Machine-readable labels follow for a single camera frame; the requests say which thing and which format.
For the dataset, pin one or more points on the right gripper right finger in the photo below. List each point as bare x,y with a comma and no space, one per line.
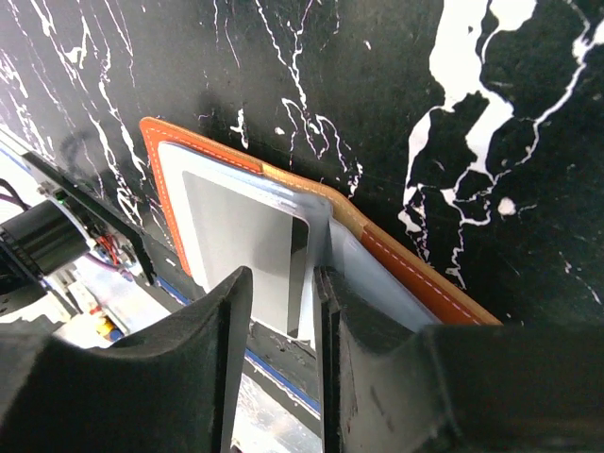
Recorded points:
385,388

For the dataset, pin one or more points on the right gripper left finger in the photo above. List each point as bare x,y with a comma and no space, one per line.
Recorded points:
171,387

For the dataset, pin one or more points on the brown leather card holder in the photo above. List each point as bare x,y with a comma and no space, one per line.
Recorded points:
373,264

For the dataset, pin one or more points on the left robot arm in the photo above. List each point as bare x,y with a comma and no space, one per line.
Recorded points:
39,241

